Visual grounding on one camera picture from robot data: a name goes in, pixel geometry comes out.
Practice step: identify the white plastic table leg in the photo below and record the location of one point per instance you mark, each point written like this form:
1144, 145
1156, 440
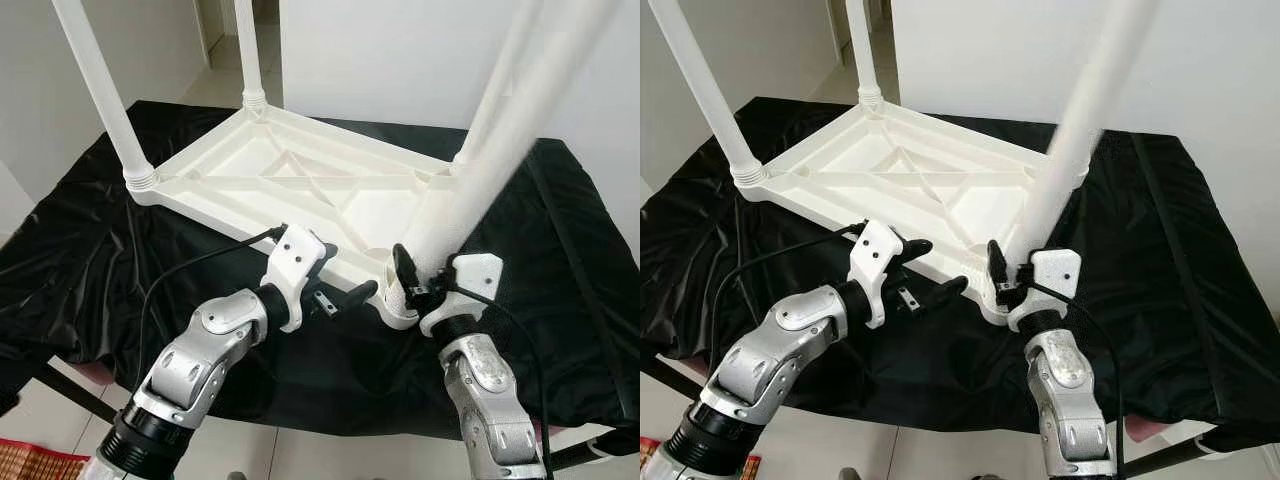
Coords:
865, 50
250, 50
1085, 110
105, 90
505, 70
710, 90
510, 140
1083, 168

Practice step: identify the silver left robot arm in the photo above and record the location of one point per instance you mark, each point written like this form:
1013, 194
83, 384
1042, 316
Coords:
770, 360
190, 370

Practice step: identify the black table cloth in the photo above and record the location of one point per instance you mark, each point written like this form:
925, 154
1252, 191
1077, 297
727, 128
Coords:
80, 270
1200, 250

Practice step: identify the black metal table leg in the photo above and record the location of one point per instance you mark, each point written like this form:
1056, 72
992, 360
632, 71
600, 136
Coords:
1165, 457
578, 455
670, 372
80, 392

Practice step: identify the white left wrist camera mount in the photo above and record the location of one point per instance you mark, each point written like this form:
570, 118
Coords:
872, 262
295, 265

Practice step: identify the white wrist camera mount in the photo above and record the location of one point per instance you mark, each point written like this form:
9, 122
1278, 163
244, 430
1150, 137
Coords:
872, 262
1055, 270
475, 275
295, 265

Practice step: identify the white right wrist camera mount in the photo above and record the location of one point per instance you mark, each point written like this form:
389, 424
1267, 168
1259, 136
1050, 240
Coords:
1055, 270
475, 275

